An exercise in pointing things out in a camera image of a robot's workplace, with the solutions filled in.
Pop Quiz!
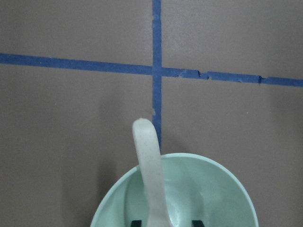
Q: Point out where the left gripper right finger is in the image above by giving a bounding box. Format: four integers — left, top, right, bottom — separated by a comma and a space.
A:
192, 220, 204, 227

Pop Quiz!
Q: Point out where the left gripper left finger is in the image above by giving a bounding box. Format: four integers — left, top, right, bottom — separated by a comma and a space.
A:
131, 220, 142, 227

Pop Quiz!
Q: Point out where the white speckled spoon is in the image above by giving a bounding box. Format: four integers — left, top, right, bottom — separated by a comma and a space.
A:
132, 118, 172, 227

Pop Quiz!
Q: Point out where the green ceramic bowl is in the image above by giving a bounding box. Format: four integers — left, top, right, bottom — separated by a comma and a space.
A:
91, 153, 258, 227

